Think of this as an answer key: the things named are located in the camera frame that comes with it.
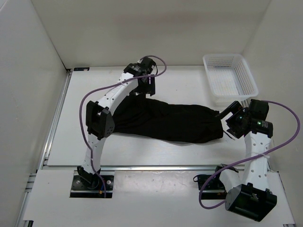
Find black trousers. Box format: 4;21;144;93
113;95;223;143

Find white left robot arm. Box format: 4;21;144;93
77;55;159;190

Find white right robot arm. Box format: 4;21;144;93
213;99;277;222

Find white perforated plastic basket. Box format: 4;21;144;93
203;53;258;106

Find aluminium right side rail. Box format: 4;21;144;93
241;99;271;171

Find aluminium rail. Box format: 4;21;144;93
36;69;73;173
241;99;271;171
45;164;270;173

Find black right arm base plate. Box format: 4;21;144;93
193;174;227;200

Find aluminium left side rail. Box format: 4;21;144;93
36;69;73;173

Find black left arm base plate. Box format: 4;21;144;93
70;174;115;199

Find aluminium front rail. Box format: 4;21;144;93
45;164;270;173

